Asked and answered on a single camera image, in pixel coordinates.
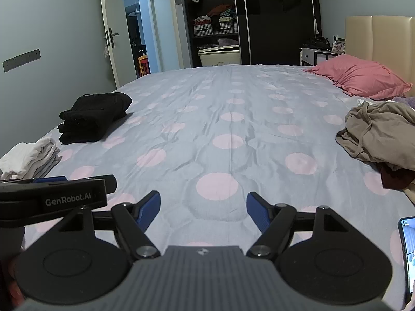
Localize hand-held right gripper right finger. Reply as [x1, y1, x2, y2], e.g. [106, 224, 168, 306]
[246, 192, 360, 260]

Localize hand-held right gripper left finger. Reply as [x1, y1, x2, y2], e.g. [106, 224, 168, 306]
[45, 190, 162, 260]

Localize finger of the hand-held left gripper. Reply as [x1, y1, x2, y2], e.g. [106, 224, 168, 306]
[32, 175, 68, 184]

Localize white garment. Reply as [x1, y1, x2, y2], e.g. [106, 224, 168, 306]
[0, 137, 58, 180]

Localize black folded clothes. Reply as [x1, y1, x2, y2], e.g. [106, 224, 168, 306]
[58, 92, 133, 145]

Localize pile of shelf clothes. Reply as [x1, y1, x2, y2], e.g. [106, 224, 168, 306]
[195, 4, 237, 25]

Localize grey folded garment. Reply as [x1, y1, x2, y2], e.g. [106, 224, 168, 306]
[31, 147, 63, 179]

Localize polka dot blanket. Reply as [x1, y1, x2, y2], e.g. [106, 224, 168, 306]
[0, 64, 415, 299]

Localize dark red cloth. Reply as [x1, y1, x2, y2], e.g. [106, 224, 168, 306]
[380, 162, 415, 190]

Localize beige garment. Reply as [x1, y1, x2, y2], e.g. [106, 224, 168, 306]
[335, 100, 415, 172]

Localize smartphone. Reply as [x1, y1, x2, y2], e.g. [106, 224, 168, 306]
[398, 216, 415, 303]

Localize cream storage box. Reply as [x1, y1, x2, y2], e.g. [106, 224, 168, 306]
[198, 46, 241, 67]

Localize white nightstand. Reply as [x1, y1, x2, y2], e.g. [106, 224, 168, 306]
[299, 47, 341, 67]

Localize pink pillow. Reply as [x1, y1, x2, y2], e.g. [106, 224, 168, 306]
[301, 54, 414, 99]

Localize white door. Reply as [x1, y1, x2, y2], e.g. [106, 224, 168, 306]
[99, 0, 138, 89]

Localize purple fleece cloth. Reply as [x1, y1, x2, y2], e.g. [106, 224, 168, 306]
[392, 95, 415, 108]

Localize checked storage basket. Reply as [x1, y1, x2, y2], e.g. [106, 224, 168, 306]
[216, 22, 239, 36]
[194, 23, 214, 38]

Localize dark wardrobe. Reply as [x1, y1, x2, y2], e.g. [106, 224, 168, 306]
[180, 0, 323, 68]

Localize beige padded headboard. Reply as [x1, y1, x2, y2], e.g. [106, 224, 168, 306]
[344, 16, 415, 98]

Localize grey wall plate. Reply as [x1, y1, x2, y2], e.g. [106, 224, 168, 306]
[3, 48, 41, 72]

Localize door handle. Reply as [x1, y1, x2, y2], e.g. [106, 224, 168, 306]
[105, 29, 119, 50]

